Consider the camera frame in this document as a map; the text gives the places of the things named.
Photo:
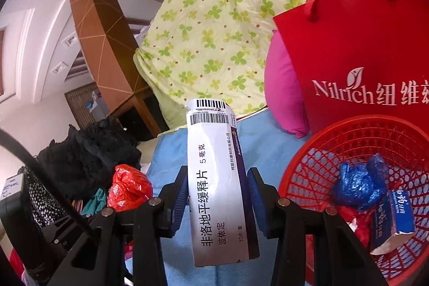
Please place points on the pink striped cloth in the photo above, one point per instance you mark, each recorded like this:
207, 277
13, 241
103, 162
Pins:
78, 206

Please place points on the blue white medicine box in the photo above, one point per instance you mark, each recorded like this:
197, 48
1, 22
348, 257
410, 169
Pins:
392, 222

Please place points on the green clover print quilt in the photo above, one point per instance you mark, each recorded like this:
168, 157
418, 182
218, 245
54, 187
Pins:
218, 21

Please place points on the black garment pile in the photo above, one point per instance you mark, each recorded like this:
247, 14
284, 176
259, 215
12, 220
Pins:
94, 152

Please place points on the small red plastic bag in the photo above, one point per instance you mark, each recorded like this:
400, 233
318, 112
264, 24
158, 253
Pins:
129, 187

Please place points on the light blue towel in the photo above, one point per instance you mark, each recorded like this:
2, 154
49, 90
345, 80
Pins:
167, 152

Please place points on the white bed sheet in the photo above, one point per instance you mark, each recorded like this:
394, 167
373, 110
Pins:
147, 148

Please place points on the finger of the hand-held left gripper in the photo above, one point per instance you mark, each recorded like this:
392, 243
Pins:
62, 235

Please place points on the white tissue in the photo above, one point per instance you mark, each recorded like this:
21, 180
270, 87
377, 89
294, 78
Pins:
352, 224

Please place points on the brown lattice door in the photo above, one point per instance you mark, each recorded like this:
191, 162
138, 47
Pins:
75, 101

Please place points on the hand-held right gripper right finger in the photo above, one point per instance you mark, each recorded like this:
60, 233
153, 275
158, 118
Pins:
256, 202

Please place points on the red paper shopping bag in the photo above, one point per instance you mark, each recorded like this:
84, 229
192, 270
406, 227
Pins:
352, 48

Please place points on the teal cloth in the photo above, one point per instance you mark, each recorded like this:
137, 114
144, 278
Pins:
97, 200

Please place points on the white purple-edged medicine box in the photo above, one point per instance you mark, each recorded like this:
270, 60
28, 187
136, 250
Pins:
218, 188

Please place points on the red plastic mesh basket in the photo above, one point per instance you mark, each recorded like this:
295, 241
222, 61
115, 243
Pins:
311, 152

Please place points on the blue plastic bag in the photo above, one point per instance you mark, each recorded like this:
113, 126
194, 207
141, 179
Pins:
355, 185

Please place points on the black white dotted garment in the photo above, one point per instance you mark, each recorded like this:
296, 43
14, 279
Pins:
40, 202

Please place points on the pink pillow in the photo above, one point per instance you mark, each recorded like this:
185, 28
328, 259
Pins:
285, 88

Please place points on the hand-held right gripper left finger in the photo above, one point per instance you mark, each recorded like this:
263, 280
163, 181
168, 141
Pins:
179, 202

